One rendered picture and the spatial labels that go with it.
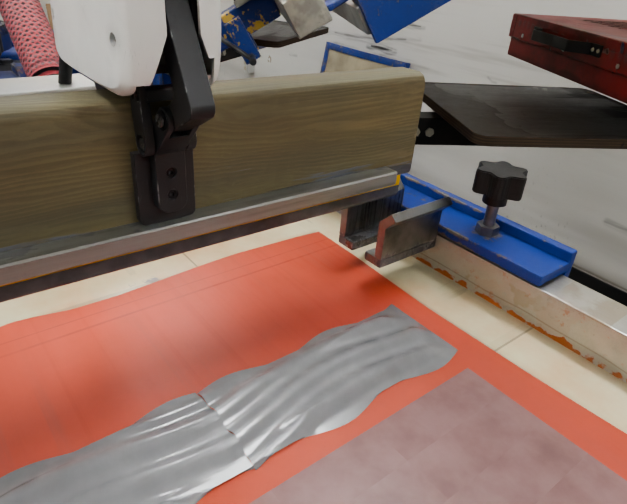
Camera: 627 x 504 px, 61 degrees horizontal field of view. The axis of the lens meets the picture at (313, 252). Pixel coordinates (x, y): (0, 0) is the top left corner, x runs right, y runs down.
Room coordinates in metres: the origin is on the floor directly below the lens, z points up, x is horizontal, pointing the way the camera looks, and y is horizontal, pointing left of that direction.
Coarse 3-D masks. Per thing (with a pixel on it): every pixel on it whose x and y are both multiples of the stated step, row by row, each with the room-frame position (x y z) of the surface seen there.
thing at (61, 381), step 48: (0, 336) 0.29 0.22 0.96; (48, 336) 0.29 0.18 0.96; (96, 336) 0.29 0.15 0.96; (144, 336) 0.30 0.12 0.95; (0, 384) 0.24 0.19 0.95; (48, 384) 0.24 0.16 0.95; (96, 384) 0.25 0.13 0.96; (144, 384) 0.25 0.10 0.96; (0, 432) 0.21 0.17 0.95; (48, 432) 0.21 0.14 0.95; (96, 432) 0.21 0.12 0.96; (240, 480) 0.19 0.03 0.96
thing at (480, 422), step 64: (256, 256) 0.42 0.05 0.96; (320, 256) 0.43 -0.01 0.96; (192, 320) 0.32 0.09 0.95; (256, 320) 0.33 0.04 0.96; (320, 320) 0.33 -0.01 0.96; (192, 384) 0.25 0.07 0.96; (448, 384) 0.27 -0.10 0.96; (512, 384) 0.28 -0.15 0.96; (320, 448) 0.21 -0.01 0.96; (384, 448) 0.21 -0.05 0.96; (448, 448) 0.22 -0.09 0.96; (512, 448) 0.22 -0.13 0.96; (576, 448) 0.23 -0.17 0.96
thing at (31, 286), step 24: (384, 192) 0.39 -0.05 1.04; (288, 216) 0.33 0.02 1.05; (312, 216) 0.34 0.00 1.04; (192, 240) 0.28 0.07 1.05; (216, 240) 0.29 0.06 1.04; (96, 264) 0.24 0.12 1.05; (120, 264) 0.25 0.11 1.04; (0, 288) 0.21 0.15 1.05; (24, 288) 0.22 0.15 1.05; (48, 288) 0.23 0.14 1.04
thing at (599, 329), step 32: (416, 256) 0.44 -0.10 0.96; (448, 256) 0.42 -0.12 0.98; (480, 256) 0.39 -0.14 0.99; (480, 288) 0.39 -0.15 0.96; (512, 288) 0.37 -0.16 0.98; (544, 288) 0.35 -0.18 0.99; (576, 288) 0.35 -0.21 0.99; (544, 320) 0.34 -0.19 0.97; (576, 320) 0.32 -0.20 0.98; (608, 320) 0.31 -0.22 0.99; (576, 352) 0.32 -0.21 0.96; (608, 352) 0.30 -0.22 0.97
